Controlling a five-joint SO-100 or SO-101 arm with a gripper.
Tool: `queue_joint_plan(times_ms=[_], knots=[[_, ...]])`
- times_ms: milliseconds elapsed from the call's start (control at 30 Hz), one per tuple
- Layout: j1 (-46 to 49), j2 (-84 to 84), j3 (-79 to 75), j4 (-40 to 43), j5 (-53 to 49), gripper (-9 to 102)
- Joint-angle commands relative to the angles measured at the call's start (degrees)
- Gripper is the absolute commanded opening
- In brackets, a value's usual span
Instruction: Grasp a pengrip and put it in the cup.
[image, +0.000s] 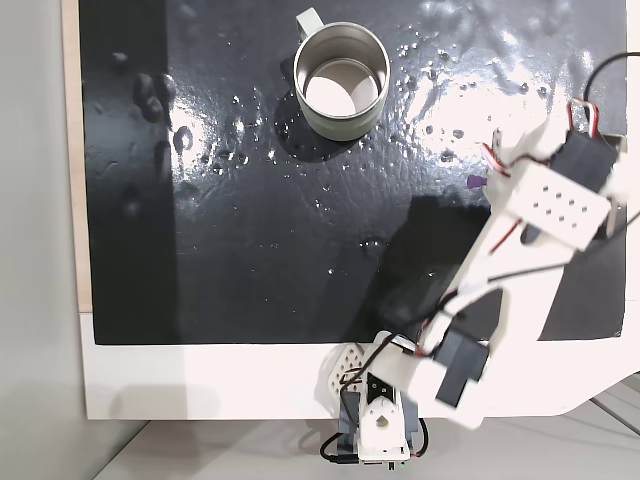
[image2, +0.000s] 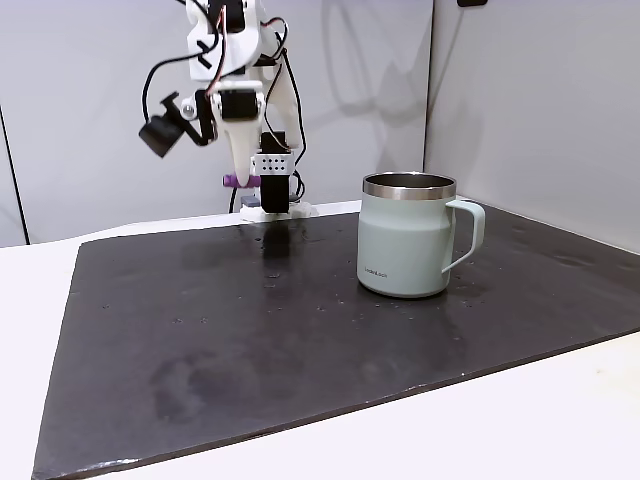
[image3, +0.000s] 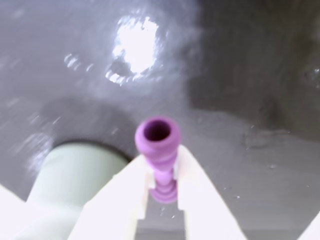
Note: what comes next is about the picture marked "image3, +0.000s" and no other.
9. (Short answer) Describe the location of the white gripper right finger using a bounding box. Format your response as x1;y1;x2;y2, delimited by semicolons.
174;144;246;240

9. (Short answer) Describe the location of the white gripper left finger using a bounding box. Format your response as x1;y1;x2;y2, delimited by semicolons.
66;153;155;240

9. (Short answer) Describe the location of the purple ribbed pen grip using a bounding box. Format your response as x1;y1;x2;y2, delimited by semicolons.
134;115;183;205

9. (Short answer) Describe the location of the pale green steel-rimmed mug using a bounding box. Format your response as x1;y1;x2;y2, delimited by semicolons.
9;141;132;240

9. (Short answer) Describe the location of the black table mat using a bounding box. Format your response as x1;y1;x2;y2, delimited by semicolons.
0;0;320;240

